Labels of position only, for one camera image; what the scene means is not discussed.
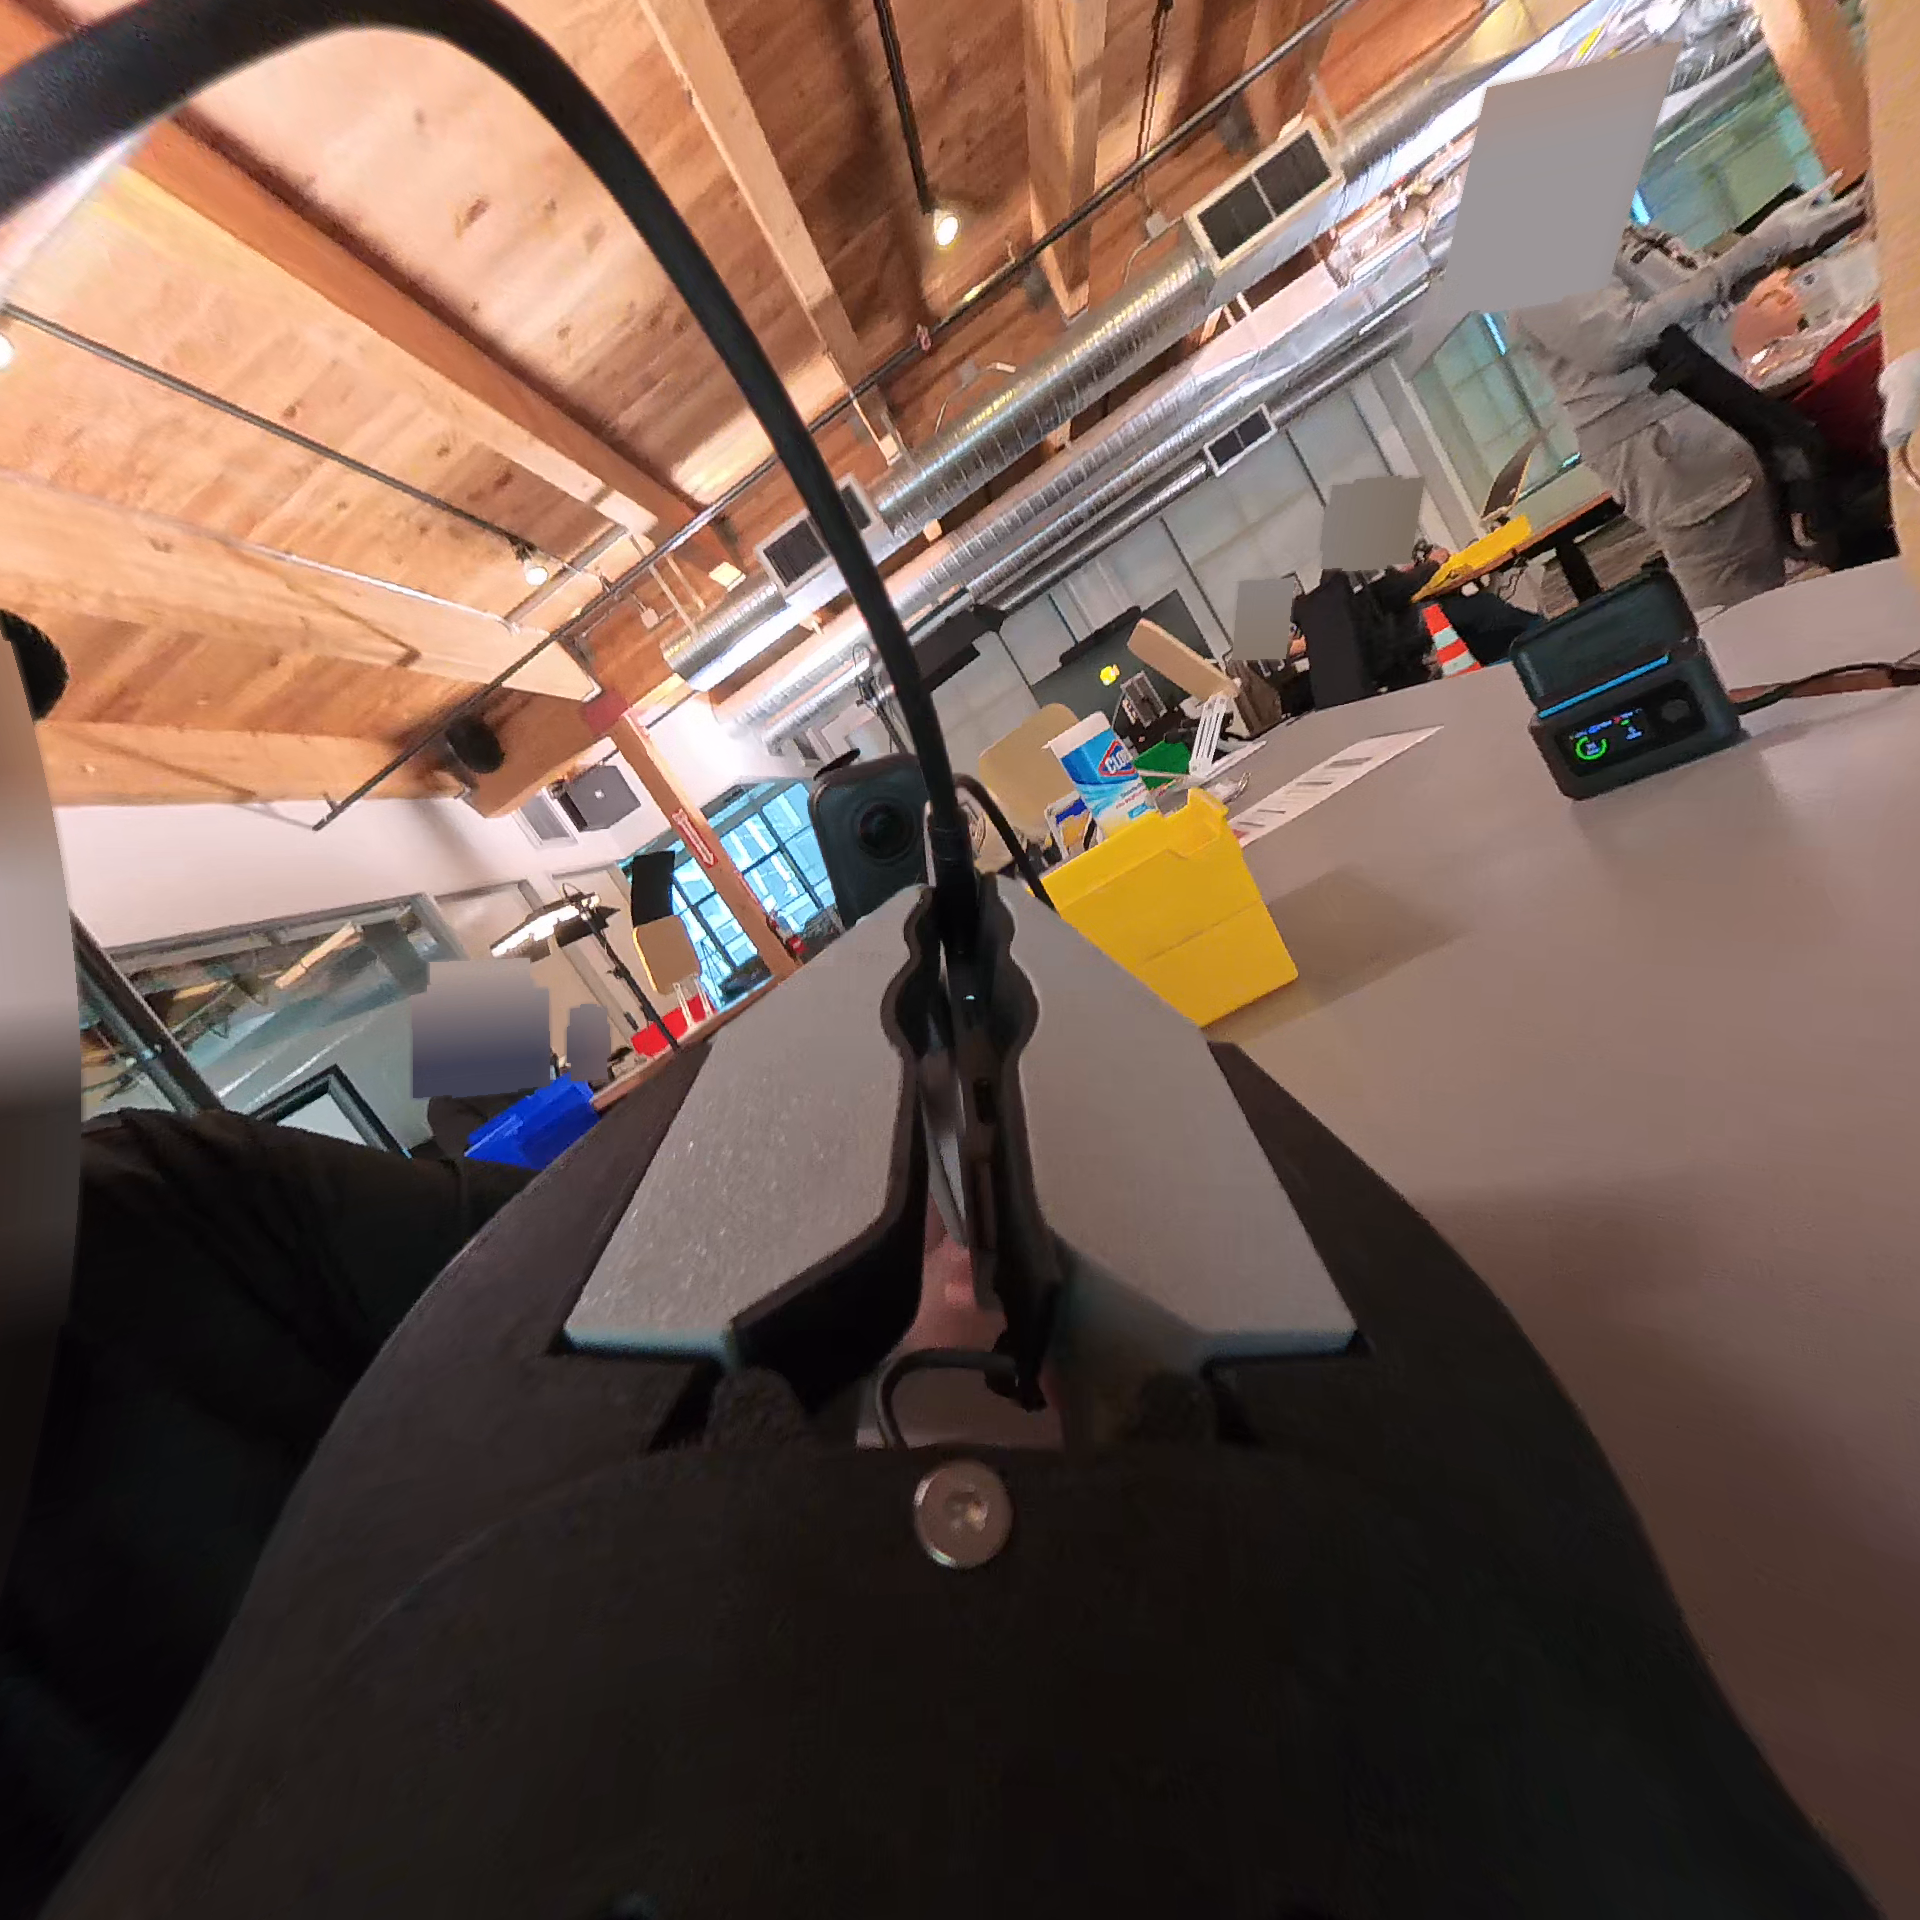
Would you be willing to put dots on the red basket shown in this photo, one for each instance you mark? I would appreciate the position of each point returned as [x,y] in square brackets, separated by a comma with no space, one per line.
[1843,374]

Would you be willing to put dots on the silver air duct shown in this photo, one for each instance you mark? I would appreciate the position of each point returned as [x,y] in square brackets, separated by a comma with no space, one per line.
[1052,389]

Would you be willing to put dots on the white paper sheet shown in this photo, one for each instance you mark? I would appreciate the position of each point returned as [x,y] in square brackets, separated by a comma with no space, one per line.
[1337,775]

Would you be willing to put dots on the ceiling air vent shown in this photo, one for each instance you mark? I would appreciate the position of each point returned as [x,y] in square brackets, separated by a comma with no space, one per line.
[1267,187]
[809,546]
[1237,436]

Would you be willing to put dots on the tan cardboard panel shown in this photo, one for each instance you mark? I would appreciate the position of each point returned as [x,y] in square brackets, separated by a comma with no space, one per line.
[1022,757]
[1177,654]

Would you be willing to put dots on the black studio light stand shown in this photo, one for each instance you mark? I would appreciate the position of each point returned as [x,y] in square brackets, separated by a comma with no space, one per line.
[600,931]

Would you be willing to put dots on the black and white tag board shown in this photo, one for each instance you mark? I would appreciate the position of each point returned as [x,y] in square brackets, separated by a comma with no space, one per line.
[322,1112]

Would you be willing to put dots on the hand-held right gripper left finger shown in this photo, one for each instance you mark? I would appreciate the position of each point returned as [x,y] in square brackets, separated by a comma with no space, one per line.
[749,1185]

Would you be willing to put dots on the small yellow bin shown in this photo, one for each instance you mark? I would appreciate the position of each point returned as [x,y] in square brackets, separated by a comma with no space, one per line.
[1477,546]

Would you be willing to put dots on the yellow plastic bin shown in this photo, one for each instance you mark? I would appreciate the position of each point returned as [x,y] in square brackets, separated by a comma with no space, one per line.
[1168,915]

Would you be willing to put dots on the orange traffic cone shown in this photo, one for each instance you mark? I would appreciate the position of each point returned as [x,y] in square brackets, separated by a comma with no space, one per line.
[1447,645]

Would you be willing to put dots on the black wall speaker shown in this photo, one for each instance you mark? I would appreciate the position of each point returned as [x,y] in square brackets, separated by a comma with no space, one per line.
[592,795]

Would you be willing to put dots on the dark battery charging case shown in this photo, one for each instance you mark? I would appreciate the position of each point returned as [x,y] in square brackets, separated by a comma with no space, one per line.
[1620,721]

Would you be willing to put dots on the blue plastic bin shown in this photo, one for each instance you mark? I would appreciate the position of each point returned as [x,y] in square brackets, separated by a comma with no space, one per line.
[532,1124]

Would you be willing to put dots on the cleaning wipes canister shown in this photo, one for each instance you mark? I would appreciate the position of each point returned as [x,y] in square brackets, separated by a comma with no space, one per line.
[1101,757]

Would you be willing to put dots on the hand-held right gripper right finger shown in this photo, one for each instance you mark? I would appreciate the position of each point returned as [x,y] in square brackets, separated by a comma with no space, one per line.
[1168,1185]

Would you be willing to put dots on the grey USB hub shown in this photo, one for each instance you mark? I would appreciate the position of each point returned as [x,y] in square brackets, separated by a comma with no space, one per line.
[960,1168]

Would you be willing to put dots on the black floor lamp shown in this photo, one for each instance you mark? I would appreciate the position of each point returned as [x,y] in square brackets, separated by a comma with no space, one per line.
[35,661]

